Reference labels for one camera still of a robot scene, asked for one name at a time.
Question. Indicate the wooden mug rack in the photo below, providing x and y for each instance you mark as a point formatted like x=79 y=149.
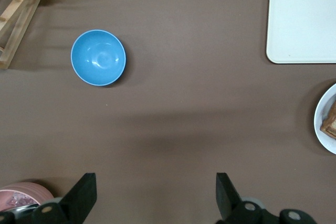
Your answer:
x=15 y=39

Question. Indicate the blue bowl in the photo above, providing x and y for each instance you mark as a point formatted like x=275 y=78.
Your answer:
x=98 y=57

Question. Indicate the white round plate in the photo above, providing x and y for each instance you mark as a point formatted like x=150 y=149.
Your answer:
x=331 y=146

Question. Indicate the clear ice cube pieces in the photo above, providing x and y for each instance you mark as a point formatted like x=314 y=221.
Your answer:
x=19 y=199

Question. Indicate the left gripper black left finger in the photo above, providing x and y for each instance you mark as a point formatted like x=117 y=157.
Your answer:
x=78 y=203

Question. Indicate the cream bear print tray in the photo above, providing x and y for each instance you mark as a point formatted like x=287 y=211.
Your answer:
x=302 y=24

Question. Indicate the pink bowl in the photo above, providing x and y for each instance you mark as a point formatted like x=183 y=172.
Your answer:
x=42 y=191

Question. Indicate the metal spoon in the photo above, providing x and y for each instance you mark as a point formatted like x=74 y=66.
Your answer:
x=25 y=209

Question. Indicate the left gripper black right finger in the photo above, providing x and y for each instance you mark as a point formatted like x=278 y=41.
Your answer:
x=228 y=203

